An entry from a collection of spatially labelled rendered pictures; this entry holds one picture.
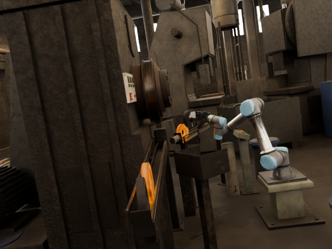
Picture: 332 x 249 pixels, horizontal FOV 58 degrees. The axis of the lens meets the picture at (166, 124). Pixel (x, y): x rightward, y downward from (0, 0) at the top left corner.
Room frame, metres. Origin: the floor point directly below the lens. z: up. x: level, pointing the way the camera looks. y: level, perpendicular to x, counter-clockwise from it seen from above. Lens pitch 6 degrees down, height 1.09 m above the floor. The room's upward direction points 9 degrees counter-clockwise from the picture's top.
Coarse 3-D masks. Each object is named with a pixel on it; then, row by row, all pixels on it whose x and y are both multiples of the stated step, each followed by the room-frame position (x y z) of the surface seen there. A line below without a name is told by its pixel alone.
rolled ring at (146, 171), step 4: (144, 164) 1.34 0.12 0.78; (148, 164) 1.35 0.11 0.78; (144, 168) 1.31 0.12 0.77; (148, 168) 1.32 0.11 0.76; (144, 172) 1.29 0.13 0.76; (148, 172) 1.29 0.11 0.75; (144, 176) 1.28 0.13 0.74; (148, 176) 1.28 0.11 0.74; (152, 176) 1.43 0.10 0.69; (148, 180) 1.27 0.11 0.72; (152, 180) 1.42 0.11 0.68; (148, 184) 1.26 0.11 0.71; (152, 184) 1.41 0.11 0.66; (148, 188) 1.26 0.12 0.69; (152, 188) 1.40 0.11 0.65; (148, 192) 1.26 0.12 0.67; (152, 192) 1.38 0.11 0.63; (152, 196) 1.30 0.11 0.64; (152, 200) 1.29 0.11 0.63
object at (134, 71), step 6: (132, 66) 2.22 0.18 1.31; (138, 66) 2.19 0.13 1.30; (132, 72) 2.13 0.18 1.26; (138, 72) 2.11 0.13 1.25; (138, 78) 2.08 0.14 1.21; (138, 84) 2.07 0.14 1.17; (138, 90) 2.06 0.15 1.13; (144, 90) 2.02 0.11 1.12; (138, 96) 2.06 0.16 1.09; (144, 96) 2.02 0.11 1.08; (138, 102) 2.07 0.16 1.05; (144, 102) 2.07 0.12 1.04; (138, 108) 2.09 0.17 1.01; (144, 108) 2.09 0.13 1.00; (138, 114) 2.13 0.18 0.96; (144, 114) 2.13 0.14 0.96; (150, 120) 2.14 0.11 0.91
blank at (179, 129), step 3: (177, 126) 2.69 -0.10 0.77; (180, 126) 2.67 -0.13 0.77; (183, 126) 2.71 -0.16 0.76; (177, 129) 2.67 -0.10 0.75; (180, 129) 2.67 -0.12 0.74; (183, 129) 2.74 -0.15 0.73; (186, 129) 2.74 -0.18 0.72; (177, 132) 2.66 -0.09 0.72; (183, 132) 2.75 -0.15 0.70; (186, 132) 2.74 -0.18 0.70; (183, 135) 2.73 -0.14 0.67; (186, 138) 2.73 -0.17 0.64
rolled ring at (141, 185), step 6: (138, 180) 1.15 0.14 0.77; (144, 180) 1.18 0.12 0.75; (138, 186) 1.12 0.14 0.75; (144, 186) 1.13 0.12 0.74; (138, 192) 1.10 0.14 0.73; (144, 192) 1.10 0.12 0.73; (138, 198) 1.09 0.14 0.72; (144, 198) 1.08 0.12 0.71; (138, 204) 1.08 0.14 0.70; (144, 204) 1.08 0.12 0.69
